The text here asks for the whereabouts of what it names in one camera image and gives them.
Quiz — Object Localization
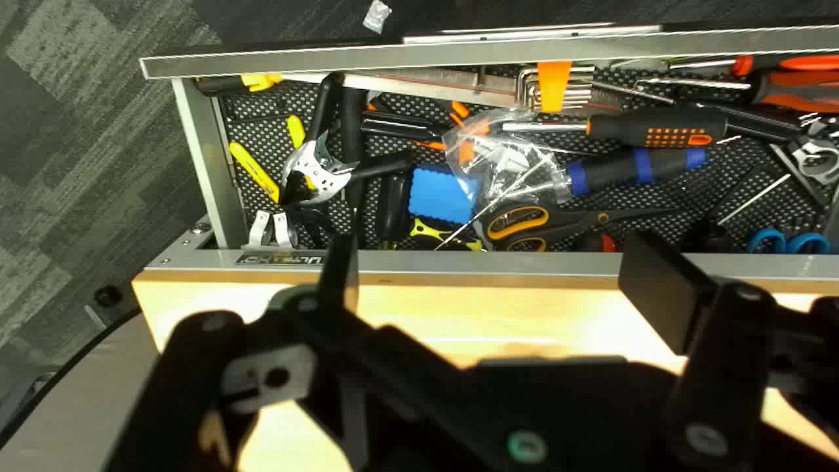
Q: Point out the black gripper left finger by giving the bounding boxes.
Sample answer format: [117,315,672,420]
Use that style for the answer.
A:
[101,231,457,472]

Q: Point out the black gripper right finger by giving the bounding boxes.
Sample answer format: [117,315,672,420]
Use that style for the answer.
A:
[617,228,839,472]

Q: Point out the grey metal tool drawer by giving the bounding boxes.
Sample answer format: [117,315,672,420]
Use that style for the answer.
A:
[139,20,839,284]

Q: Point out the blue and black screwdriver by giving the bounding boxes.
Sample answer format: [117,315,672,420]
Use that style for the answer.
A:
[429,144,712,252]

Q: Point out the orange and black screwdriver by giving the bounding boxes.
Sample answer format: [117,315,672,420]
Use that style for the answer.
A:
[495,102,733,151]

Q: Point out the black mesh drawer liner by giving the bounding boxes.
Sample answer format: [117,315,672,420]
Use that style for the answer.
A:
[214,74,839,256]

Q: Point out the grey rounded panel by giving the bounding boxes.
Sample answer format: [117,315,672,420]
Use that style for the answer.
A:
[0,313,163,472]

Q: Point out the thin silver metal rod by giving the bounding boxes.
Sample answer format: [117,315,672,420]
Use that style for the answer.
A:
[716,169,794,228]

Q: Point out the grey workbench with wooden top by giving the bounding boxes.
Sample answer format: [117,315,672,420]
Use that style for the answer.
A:
[128,259,839,472]

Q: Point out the silver metal clamp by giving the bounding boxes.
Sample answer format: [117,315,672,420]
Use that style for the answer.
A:
[786,111,839,188]

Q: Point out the yellow and black tool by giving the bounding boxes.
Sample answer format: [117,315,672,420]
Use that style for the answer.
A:
[403,217,484,255]

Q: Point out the clear plastic hardware bag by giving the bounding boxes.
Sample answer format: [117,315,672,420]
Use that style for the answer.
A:
[441,111,571,224]

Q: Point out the small yellow tool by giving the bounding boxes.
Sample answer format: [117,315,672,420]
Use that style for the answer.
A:
[239,70,288,95]

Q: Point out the small blue box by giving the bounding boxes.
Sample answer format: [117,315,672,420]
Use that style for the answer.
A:
[406,165,483,234]

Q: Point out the orange plastic tag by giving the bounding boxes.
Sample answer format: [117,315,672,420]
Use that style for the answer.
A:
[534,61,577,117]

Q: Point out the silver hex key set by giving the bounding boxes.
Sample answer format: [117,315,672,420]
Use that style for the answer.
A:
[469,64,598,111]

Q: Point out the blue-handled scissors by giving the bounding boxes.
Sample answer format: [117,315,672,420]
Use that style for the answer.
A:
[745,226,839,256]

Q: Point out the yellow-handled pliers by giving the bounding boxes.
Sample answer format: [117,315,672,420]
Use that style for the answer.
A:
[225,112,357,209]

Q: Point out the orange-handled scissors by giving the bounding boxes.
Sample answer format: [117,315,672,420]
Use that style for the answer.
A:
[483,203,619,256]

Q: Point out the orange-handled tool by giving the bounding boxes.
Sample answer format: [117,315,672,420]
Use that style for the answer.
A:
[732,52,839,117]

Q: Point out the black-handled pliers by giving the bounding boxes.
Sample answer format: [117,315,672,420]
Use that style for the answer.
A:
[306,70,373,182]

